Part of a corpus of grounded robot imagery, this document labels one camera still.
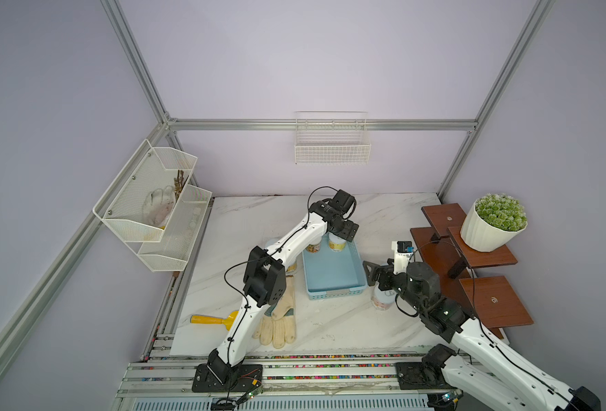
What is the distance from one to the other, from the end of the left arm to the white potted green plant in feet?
1.14

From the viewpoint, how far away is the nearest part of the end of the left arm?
689 millimetres

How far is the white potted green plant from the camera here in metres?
0.67
